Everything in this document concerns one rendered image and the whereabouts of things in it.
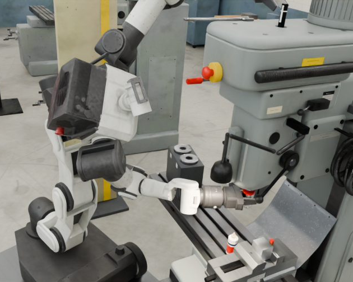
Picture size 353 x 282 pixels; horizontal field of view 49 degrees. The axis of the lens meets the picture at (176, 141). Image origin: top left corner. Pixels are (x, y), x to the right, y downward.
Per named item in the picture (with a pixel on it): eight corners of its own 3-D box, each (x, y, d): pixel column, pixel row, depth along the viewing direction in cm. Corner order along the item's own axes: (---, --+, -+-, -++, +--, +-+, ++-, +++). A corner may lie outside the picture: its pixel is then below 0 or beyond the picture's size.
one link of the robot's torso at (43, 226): (36, 238, 209) (34, 219, 203) (69, 222, 222) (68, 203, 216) (56, 258, 197) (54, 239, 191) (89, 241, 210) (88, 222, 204)
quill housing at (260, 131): (248, 201, 135) (264, 118, 120) (216, 172, 151) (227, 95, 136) (289, 189, 144) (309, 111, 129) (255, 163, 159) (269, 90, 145)
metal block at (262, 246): (259, 262, 146) (262, 250, 143) (250, 251, 151) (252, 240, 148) (270, 258, 148) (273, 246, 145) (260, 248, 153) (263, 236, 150)
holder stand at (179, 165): (177, 200, 190) (181, 165, 180) (165, 176, 208) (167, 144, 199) (200, 197, 193) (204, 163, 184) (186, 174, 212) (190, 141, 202)
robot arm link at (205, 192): (213, 188, 144) (182, 188, 143) (211, 216, 146) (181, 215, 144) (207, 181, 155) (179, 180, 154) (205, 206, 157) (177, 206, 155)
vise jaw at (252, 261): (251, 274, 141) (253, 266, 139) (232, 252, 151) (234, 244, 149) (264, 269, 144) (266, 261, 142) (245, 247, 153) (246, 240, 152)
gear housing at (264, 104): (260, 122, 117) (266, 92, 113) (216, 94, 136) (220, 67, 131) (336, 109, 132) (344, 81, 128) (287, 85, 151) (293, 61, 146)
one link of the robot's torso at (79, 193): (52, 206, 184) (39, 114, 165) (84, 192, 195) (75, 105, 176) (69, 219, 174) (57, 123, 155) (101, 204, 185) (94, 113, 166)
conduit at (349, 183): (343, 203, 132) (361, 151, 122) (309, 179, 144) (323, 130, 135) (377, 192, 140) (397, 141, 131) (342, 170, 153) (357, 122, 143)
